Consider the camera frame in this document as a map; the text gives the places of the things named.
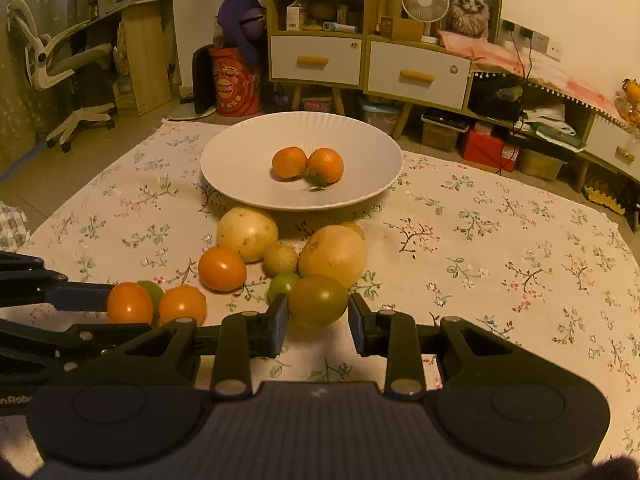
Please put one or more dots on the low wooden drawer cabinet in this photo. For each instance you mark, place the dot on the low wooden drawer cabinet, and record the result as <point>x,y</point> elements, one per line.
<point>390,67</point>

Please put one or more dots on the wooden desk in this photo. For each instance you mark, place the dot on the wooden desk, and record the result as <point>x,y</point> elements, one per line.
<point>145,50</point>

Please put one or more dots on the white plastic bag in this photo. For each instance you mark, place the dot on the white plastic bag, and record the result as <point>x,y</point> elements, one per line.
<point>550,125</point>

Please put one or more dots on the tall wooden shelf cabinet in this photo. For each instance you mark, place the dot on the tall wooden shelf cabinet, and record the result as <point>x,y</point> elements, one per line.
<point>340,60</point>

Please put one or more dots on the yellow egg tray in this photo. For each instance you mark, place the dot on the yellow egg tray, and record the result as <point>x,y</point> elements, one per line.
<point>605,202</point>

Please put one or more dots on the white office chair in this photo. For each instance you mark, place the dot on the white office chair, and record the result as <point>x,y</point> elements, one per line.
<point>85,56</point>

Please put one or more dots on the small yellow fruit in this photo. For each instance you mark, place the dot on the small yellow fruit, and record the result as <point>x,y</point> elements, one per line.
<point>280,259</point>

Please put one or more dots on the pale yellow round pear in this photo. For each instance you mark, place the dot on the pale yellow round pear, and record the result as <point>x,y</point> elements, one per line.
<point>247,232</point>

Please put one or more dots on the long wooden cabinet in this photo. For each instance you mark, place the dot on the long wooden cabinet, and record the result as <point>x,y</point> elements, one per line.
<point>607,132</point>

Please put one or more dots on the orange mandarin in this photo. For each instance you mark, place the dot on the orange mandarin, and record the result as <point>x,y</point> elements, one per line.
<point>289,162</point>
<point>326,164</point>

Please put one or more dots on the floral tablecloth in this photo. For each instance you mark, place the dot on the floral tablecloth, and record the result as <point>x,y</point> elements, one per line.
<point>500,260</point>

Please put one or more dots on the checkered cloth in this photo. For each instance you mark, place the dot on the checkered cloth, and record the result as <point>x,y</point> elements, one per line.
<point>12,225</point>

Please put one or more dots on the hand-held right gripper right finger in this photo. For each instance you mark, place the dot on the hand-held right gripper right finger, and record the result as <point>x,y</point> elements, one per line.
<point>357,322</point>

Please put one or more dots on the small clear storage box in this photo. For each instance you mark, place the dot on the small clear storage box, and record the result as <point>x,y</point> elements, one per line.
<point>317,106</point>

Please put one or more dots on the red printed barrel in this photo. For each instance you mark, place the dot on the red printed barrel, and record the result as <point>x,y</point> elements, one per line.
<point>232,85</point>

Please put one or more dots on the white infrared thermometer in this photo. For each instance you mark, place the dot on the white infrared thermometer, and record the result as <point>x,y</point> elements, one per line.
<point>340,26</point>

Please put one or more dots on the black bag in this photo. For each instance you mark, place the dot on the black bag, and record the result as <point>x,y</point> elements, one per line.
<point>492,105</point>

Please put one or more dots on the white flat board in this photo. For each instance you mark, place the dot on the white flat board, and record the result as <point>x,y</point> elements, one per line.
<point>180,115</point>

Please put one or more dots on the green lime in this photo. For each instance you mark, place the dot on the green lime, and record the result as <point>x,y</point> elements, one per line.
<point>282,284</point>

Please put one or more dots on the orange fruit decoration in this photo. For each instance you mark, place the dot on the orange fruit decoration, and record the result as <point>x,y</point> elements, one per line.
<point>631,89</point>

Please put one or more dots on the black flat board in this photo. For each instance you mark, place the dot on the black flat board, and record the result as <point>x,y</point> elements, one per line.
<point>202,80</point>

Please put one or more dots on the red box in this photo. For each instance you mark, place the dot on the red box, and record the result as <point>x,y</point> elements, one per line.
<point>482,147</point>

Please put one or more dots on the pink cloth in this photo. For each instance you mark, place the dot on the pink cloth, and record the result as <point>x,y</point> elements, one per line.
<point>480,50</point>

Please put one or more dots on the purple plush toy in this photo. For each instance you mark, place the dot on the purple plush toy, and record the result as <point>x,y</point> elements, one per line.
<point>245,10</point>

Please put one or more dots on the grey wall socket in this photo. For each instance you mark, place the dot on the grey wall socket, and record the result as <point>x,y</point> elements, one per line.
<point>539,42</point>

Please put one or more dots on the clear box with black lid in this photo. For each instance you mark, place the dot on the clear box with black lid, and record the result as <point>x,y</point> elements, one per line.
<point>442,135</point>

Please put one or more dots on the clear box with blue lid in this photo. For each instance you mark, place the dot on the clear box with blue lid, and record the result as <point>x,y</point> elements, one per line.
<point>380,117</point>

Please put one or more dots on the framed cat picture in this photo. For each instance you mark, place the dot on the framed cat picture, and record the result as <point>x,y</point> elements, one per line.
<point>470,7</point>

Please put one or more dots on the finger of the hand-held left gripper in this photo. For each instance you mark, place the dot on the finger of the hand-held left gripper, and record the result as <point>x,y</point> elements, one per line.
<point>85,297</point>
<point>50,342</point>

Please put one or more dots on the beige patterned curtain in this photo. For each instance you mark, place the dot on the beige patterned curtain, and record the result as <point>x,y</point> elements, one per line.
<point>15,125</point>

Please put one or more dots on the small brown box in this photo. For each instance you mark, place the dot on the small brown box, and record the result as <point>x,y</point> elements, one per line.
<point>407,30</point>

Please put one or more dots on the white carton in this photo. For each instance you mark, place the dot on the white carton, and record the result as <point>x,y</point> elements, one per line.
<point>295,17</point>

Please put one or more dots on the white ribbed plate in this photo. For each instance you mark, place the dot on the white ribbed plate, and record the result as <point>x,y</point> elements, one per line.
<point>240,170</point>

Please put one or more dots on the green-brown tomato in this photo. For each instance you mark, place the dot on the green-brown tomato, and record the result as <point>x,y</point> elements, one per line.
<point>317,300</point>

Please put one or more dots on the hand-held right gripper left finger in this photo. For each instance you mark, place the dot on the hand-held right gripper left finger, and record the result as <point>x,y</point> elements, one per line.
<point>277,327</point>

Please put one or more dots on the large tan pear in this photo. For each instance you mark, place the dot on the large tan pear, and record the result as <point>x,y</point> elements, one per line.
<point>332,255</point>

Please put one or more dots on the green leaf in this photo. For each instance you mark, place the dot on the green leaf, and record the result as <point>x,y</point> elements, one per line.
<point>316,180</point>

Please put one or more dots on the white desk fan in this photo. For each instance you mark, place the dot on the white desk fan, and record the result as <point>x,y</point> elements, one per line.
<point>425,0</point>

